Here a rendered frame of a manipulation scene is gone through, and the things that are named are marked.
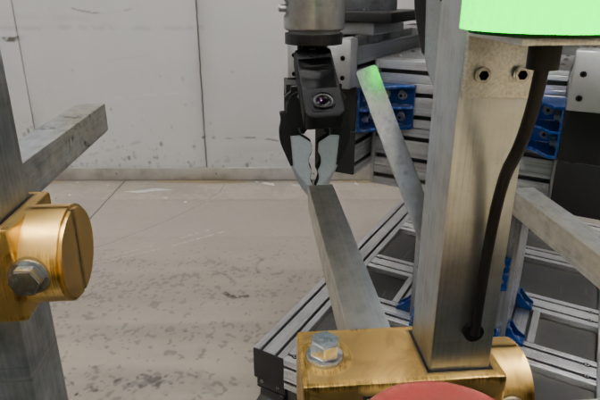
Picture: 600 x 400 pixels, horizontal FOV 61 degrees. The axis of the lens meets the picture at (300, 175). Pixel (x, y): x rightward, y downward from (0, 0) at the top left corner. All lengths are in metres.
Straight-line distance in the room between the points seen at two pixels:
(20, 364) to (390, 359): 0.20
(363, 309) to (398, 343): 0.05
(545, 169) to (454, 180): 0.78
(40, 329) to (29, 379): 0.03
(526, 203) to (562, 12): 0.46
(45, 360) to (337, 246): 0.25
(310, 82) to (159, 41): 2.46
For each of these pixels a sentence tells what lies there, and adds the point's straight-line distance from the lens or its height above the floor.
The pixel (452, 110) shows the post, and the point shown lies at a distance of 0.26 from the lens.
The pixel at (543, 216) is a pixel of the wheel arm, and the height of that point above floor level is 0.84.
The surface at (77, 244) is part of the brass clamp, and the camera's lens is 0.29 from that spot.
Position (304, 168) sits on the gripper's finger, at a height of 0.86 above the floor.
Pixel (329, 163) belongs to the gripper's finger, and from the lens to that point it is 0.66.
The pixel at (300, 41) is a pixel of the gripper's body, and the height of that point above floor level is 1.02.
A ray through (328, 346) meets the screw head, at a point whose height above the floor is 0.88.
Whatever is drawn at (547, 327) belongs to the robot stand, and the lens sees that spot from 1.61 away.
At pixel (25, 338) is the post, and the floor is 0.91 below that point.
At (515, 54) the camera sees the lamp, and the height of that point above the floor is 1.05.
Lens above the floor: 1.07
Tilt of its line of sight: 20 degrees down
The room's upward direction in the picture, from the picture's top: straight up
